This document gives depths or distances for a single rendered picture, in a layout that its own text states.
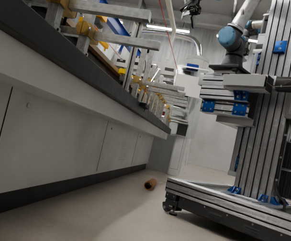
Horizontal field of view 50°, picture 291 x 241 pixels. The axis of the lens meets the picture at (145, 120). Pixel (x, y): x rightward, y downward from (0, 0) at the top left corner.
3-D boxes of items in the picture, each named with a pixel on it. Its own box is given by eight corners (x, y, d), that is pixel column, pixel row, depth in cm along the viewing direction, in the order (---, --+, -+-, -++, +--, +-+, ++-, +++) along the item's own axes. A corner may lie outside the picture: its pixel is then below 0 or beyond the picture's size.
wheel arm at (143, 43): (158, 53, 122) (161, 43, 122) (157, 50, 118) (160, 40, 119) (58, 36, 130) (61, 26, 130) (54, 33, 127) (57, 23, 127)
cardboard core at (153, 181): (157, 179, 310) (153, 182, 281) (155, 187, 310) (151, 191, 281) (150, 177, 312) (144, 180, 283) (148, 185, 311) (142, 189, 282)
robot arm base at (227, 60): (246, 73, 212) (249, 59, 212) (236, 66, 201) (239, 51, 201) (226, 72, 222) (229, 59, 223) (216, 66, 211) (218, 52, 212)
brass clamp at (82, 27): (99, 46, 130) (101, 34, 130) (87, 34, 117) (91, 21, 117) (85, 43, 131) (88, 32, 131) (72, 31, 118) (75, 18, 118)
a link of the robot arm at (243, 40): (245, 59, 213) (249, 40, 214) (239, 51, 202) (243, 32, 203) (228, 58, 220) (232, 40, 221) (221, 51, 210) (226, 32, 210)
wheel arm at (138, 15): (149, 26, 97) (152, 13, 98) (147, 21, 94) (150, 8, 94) (26, 7, 105) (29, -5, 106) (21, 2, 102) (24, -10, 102)
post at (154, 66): (145, 118, 269) (157, 65, 272) (144, 117, 266) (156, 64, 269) (141, 117, 270) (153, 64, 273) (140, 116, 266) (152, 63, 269)
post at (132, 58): (128, 93, 196) (144, 26, 198) (126, 92, 191) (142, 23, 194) (121, 92, 196) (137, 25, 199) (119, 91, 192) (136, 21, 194)
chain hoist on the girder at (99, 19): (103, 35, 753) (107, 16, 756) (98, 29, 720) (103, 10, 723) (93, 34, 759) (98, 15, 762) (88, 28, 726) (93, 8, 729)
